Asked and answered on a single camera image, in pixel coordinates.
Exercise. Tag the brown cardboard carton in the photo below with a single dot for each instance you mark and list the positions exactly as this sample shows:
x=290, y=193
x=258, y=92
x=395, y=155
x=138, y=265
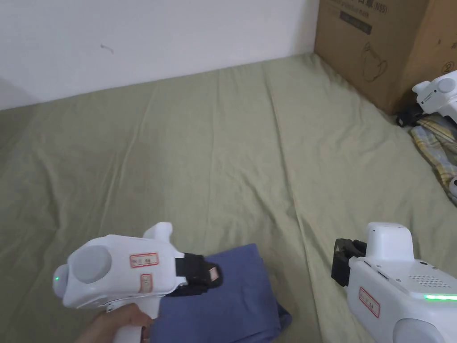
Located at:
x=375, y=53

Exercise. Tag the bed with pale green sheet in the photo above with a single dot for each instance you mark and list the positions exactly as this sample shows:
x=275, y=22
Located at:
x=178, y=143

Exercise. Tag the person's left hand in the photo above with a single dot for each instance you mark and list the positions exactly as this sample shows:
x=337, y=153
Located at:
x=114, y=321

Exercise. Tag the dark blue garment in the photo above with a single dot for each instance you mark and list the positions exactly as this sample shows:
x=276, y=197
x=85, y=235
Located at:
x=232, y=303

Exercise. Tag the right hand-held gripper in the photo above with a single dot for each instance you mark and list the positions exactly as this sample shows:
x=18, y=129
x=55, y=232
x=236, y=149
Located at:
x=403, y=296

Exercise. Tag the yellow plaid cloth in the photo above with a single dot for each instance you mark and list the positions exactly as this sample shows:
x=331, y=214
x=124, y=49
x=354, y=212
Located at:
x=435, y=143

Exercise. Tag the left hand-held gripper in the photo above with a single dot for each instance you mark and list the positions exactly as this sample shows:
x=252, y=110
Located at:
x=117, y=264

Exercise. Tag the small white round object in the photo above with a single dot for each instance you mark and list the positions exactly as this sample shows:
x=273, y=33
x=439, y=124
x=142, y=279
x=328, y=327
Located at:
x=454, y=191

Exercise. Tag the spare white hand-held gripper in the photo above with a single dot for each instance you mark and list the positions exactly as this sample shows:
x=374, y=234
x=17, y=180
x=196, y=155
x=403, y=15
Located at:
x=439, y=96

